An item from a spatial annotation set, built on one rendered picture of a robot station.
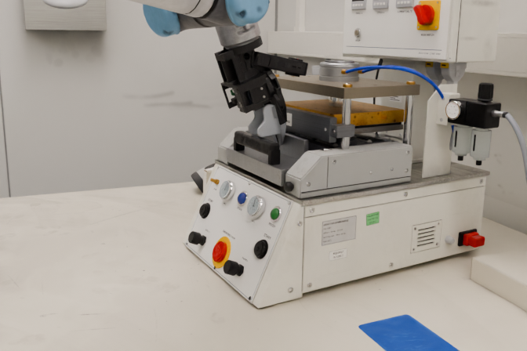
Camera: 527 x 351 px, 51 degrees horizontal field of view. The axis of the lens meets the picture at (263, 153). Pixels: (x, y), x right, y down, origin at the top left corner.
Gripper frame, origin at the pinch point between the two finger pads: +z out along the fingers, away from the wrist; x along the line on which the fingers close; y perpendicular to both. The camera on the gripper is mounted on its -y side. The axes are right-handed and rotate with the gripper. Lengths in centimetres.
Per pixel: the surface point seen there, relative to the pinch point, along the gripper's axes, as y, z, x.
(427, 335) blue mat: 4.1, 25.4, 35.9
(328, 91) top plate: -7.3, -7.6, 8.8
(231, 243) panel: 17.6, 13.8, 2.1
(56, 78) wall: 15, -5, -154
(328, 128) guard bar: -3.9, -2.1, 11.3
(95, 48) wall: -4, -11, -151
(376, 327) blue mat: 8.9, 23.7, 30.3
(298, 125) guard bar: -3.6, -1.1, 1.3
